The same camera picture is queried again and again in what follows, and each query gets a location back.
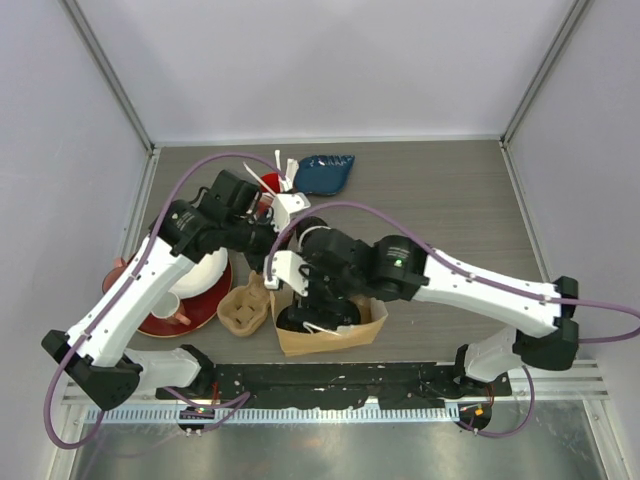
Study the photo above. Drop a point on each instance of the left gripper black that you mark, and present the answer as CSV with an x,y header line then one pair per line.
x,y
256,261

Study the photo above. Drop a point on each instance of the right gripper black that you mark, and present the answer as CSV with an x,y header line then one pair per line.
x,y
312,299

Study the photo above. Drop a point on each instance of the brown paper bag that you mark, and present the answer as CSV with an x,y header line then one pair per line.
x,y
319,339

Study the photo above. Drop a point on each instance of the brown pulp cup carrier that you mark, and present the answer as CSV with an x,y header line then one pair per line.
x,y
245,308

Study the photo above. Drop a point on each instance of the stack of black lids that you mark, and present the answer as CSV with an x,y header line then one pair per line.
x,y
308,223

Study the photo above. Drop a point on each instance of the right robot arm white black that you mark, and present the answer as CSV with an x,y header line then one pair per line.
x,y
538,331

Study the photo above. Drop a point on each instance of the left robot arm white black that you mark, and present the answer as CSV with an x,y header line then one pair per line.
x,y
94,352

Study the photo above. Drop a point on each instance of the red straw holder cup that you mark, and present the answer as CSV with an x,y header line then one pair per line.
x,y
272,180

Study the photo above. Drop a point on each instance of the white paper plates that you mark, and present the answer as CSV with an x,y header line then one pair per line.
x,y
202,276

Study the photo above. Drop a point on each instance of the red round tray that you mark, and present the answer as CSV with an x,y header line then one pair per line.
x,y
200,310

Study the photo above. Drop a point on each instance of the blue ceramic leaf dish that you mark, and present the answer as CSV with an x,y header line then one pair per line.
x,y
323,175

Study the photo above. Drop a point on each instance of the pink mug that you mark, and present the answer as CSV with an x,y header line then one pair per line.
x,y
120,266

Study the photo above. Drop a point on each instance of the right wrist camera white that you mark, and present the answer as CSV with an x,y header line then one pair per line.
x,y
285,267

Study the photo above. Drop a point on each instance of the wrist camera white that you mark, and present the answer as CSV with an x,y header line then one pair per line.
x,y
286,205
285,267

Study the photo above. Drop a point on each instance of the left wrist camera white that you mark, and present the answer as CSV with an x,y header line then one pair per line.
x,y
286,205

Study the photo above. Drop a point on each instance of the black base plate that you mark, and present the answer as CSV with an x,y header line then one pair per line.
x,y
338,386

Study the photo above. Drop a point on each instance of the white slotted cable duct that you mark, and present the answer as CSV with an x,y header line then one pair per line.
x,y
370,413

